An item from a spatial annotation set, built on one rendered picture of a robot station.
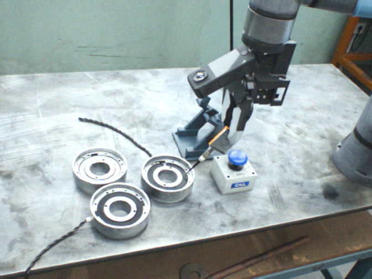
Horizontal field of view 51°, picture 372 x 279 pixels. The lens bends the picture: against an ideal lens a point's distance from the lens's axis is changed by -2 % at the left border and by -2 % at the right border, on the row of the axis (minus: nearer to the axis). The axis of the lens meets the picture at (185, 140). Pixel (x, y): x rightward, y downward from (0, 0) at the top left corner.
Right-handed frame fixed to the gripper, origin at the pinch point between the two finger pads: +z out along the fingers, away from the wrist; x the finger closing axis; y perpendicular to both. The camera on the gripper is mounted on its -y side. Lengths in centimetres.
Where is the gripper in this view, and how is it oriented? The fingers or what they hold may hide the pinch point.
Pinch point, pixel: (226, 134)
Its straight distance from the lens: 75.0
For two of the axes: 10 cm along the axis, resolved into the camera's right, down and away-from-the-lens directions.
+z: -1.5, 7.7, 6.2
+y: 9.5, -0.6, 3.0
